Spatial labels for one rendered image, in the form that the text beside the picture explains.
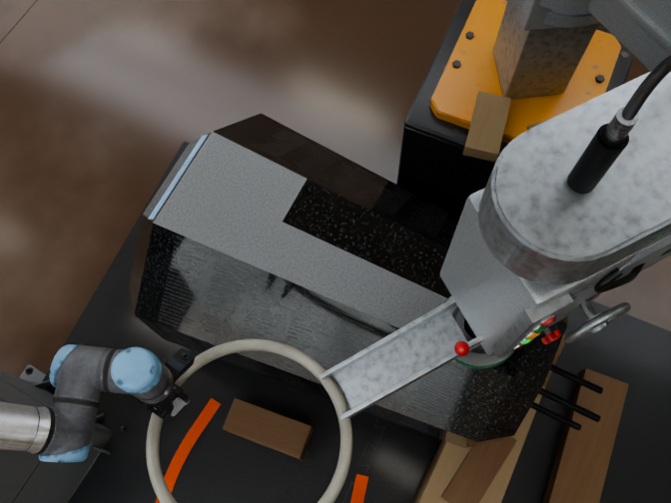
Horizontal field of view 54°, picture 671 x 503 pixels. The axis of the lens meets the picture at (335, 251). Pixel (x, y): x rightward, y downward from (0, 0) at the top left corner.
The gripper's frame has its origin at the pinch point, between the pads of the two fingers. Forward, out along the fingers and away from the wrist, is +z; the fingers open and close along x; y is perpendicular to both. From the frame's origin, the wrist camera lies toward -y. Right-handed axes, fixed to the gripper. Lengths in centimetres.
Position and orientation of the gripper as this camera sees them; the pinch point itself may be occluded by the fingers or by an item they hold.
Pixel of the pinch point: (178, 392)
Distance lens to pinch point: 176.2
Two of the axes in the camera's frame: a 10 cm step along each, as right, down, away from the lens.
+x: 8.4, 5.1, -2.0
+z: -0.1, 3.9, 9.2
